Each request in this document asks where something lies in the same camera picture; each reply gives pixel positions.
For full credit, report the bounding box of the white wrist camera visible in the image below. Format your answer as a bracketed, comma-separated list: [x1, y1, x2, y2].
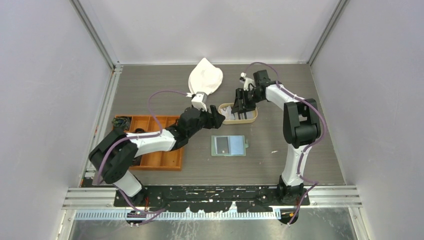
[191, 92, 208, 112]
[239, 72, 256, 91]

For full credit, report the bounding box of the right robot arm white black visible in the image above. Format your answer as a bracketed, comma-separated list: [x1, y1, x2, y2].
[231, 70, 321, 206]

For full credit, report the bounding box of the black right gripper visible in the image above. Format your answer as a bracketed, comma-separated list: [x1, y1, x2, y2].
[231, 88, 264, 115]

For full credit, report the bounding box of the beige oval card tray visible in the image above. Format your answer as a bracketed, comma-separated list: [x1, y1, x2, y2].
[218, 103, 258, 125]

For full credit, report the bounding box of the grey credit card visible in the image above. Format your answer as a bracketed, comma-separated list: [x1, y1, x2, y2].
[214, 136, 230, 155]

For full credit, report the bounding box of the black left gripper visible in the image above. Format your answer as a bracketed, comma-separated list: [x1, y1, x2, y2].
[187, 104, 224, 138]

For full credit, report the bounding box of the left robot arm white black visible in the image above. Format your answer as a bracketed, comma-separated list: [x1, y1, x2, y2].
[88, 105, 226, 207]

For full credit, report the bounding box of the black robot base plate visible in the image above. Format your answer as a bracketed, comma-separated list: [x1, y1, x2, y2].
[113, 184, 310, 214]

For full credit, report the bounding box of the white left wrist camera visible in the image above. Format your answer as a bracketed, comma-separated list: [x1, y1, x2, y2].
[191, 92, 208, 112]

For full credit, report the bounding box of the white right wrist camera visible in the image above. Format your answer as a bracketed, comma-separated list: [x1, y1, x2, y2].
[239, 72, 256, 91]

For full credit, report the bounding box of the orange compartment organizer tray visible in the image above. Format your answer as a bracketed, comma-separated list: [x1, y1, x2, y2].
[111, 115, 184, 171]

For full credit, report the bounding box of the aluminium frame rail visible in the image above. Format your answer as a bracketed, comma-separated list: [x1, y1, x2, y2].
[62, 185, 363, 210]

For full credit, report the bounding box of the dark green coiled strap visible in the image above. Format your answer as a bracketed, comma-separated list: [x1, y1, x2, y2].
[111, 116, 133, 131]

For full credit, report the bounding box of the green card holder wallet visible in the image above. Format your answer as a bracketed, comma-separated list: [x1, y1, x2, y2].
[211, 135, 249, 157]

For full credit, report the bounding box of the white folded cloth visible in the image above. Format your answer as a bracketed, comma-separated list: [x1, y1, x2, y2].
[188, 57, 224, 96]

